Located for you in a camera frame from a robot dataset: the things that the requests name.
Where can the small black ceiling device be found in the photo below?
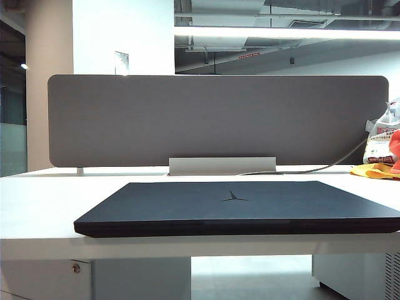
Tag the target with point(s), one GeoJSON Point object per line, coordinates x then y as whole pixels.
{"type": "Point", "coordinates": [292, 60]}

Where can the black Lenovo laptop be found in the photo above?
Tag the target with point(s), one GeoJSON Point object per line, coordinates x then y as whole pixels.
{"type": "Point", "coordinates": [218, 212]}

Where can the grey fabric desk partition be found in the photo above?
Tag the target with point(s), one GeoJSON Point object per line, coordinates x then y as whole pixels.
{"type": "Point", "coordinates": [187, 118]}

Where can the white printed plastic bag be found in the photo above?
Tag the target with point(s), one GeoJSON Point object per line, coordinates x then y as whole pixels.
{"type": "Point", "coordinates": [379, 137]}

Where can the red ceiling sign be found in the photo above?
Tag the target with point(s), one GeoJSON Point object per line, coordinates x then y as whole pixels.
{"type": "Point", "coordinates": [249, 56]}

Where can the silver wall plate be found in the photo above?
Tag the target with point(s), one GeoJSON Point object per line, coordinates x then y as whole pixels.
{"type": "Point", "coordinates": [122, 62]}

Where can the yellow cloth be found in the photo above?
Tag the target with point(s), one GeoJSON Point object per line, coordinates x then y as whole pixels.
{"type": "Point", "coordinates": [368, 171]}

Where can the orange-red cloth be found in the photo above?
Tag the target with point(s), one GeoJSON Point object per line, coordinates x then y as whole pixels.
{"type": "Point", "coordinates": [396, 150]}

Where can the long ceiling light strip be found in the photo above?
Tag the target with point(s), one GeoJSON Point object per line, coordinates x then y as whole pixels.
{"type": "Point", "coordinates": [250, 31]}

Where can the white cabinet with vent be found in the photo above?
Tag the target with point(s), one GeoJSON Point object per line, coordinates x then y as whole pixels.
{"type": "Point", "coordinates": [350, 272]}

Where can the white drawer cabinet with lock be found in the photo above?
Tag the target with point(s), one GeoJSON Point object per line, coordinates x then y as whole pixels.
{"type": "Point", "coordinates": [125, 278]}

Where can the white partition support bracket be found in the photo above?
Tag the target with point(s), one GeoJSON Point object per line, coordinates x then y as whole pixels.
{"type": "Point", "coordinates": [80, 170]}

